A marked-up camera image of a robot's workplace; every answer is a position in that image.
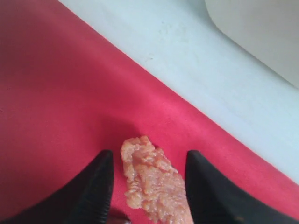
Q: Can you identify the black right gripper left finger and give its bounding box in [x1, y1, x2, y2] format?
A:
[2, 150, 114, 224]

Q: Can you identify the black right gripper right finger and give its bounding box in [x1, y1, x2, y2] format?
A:
[185, 150, 298, 224]

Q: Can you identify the fried chicken strip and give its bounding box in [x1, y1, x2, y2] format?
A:
[121, 136, 193, 224]

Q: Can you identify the red tablecloth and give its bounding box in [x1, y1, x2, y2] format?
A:
[0, 0, 299, 224]

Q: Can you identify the cream plastic bin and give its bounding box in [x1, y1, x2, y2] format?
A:
[206, 0, 299, 87]

